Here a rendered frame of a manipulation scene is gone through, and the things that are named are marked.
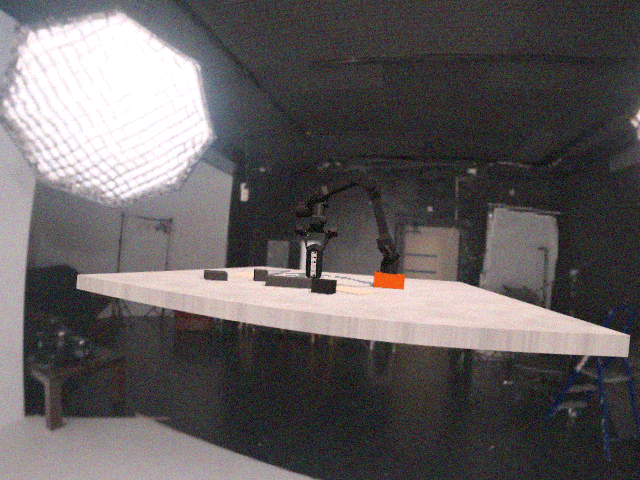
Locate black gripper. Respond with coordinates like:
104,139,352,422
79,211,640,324
294,213,338,250

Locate dark grey controller unit with white label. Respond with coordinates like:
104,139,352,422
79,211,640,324
306,244,323,279

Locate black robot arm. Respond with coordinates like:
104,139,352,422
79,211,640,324
295,174,400,275

